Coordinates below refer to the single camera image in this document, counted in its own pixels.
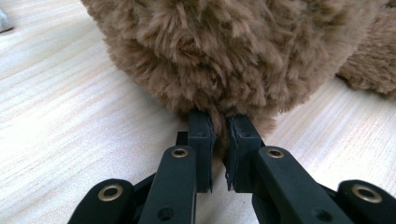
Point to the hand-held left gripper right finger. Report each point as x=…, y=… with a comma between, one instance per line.
x=244, y=152

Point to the brown teddy bear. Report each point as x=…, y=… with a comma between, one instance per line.
x=233, y=53

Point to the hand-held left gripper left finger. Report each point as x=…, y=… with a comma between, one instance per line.
x=200, y=146

